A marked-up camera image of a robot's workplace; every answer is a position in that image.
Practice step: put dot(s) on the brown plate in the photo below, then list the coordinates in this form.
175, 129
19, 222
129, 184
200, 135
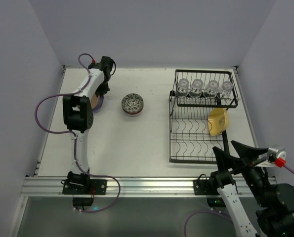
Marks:
94, 101

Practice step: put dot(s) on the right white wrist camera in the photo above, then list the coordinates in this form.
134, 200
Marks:
275, 157

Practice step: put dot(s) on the left black controller box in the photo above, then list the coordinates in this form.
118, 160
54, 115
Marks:
82, 203

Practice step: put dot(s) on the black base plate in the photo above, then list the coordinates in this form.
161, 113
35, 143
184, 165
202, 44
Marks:
201, 185
97, 186

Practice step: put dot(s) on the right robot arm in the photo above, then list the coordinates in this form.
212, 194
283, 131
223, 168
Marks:
277, 200

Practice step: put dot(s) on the clear glass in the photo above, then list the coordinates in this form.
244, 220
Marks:
196, 88
182, 87
225, 89
211, 89

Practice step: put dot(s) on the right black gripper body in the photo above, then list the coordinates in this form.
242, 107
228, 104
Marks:
242, 167

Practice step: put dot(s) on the black controller box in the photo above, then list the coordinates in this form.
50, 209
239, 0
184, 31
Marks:
215, 202
82, 203

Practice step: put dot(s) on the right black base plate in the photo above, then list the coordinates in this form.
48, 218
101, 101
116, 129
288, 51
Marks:
201, 185

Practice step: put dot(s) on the purple plate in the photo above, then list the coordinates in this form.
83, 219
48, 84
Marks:
99, 104

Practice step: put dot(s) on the yellow plate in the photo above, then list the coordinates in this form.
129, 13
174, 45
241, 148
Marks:
218, 121

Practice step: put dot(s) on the aluminium mounting rail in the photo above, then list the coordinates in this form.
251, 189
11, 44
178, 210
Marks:
131, 187

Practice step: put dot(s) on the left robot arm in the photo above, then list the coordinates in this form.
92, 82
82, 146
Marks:
78, 117

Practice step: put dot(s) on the black wire dish rack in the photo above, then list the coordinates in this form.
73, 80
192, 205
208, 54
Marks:
189, 139

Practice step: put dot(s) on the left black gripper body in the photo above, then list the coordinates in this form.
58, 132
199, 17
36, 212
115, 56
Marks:
101, 89

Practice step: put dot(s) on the right black controller box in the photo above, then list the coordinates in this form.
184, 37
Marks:
215, 202

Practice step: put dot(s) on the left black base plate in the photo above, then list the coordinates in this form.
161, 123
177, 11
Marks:
97, 186

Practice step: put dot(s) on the green leaf bowl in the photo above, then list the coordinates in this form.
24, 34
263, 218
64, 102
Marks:
132, 102

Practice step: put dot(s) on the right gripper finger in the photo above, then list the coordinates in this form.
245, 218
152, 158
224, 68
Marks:
245, 151
226, 161

